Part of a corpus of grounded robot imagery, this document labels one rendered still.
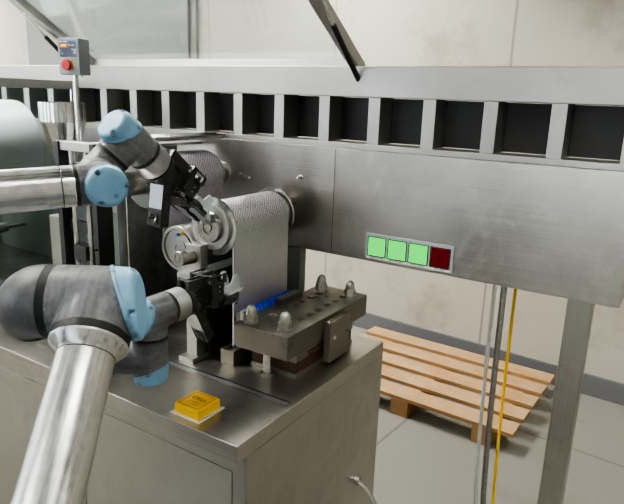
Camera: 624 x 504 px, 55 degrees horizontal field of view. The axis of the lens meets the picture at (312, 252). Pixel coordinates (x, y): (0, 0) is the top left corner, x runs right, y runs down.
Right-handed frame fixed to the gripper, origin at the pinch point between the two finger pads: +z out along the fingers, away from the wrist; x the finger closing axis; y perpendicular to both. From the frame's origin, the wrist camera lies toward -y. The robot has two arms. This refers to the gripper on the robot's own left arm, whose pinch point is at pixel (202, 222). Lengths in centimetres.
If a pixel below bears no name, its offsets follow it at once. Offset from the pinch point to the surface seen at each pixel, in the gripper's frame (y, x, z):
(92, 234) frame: -9.9, 31.7, -1.6
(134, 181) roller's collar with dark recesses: 5.3, 22.5, -5.6
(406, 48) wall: 208, 61, 153
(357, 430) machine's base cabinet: -28, -32, 59
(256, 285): -5.1, -5.8, 22.7
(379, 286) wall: 90, 69, 253
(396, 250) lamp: 17, -36, 33
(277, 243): 8.2, -5.9, 23.5
